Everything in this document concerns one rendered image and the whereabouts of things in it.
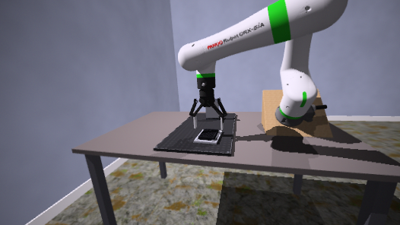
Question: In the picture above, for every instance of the white rectangular frame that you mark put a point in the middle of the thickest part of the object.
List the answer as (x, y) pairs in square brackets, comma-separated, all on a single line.
[(206, 141)]

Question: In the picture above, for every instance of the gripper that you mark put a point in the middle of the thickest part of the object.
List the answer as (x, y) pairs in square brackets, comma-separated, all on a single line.
[(207, 100)]

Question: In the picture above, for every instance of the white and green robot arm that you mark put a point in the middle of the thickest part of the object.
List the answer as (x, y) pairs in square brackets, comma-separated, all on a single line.
[(293, 21)]

